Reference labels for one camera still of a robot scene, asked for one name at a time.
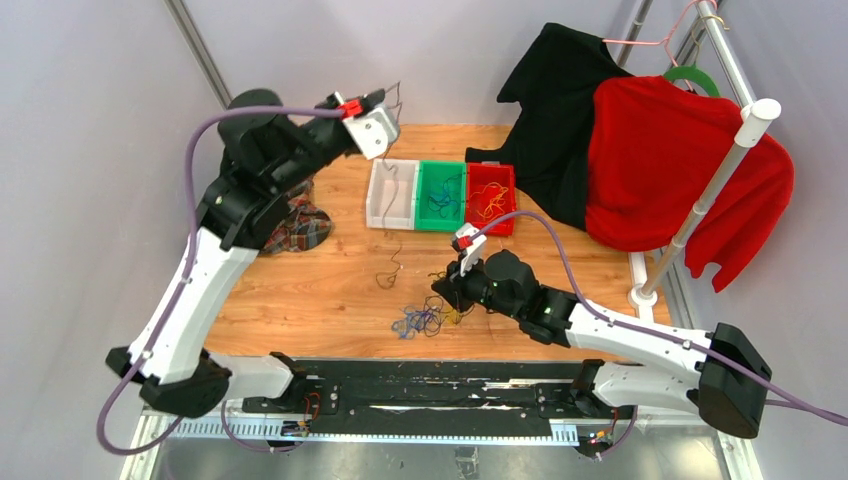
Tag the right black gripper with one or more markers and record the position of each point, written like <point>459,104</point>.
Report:
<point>453,286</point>

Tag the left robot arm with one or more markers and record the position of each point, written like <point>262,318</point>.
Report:
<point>269,148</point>

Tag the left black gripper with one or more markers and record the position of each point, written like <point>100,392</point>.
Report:
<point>336,102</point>

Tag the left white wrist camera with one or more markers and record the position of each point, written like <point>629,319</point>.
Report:
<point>374,132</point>

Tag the white plastic bin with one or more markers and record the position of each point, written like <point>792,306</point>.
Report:
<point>391,197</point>

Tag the green hanger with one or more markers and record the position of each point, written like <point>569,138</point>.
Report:
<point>693,74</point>

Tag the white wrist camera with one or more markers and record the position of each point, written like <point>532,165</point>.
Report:
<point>374,132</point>
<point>468,241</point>

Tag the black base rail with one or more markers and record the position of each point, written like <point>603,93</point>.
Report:
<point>429,398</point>

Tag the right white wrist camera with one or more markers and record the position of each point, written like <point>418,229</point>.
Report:
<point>468,241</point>

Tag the plaid flannel shirt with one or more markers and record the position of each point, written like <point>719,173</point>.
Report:
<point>305,227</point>

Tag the white clothes rack pole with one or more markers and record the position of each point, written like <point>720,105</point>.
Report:
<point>756,117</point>

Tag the red plastic bin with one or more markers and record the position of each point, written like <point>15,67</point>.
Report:
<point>490,193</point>

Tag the black t-shirt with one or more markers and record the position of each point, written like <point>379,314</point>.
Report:
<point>554,84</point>

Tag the green plastic bin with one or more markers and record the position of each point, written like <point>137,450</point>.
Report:
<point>441,196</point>

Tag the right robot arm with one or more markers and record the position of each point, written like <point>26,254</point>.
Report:
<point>717,375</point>

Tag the red sweater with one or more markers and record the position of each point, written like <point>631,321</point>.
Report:
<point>653,150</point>

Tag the pink wire hanger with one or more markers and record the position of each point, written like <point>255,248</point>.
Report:
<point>631,39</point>

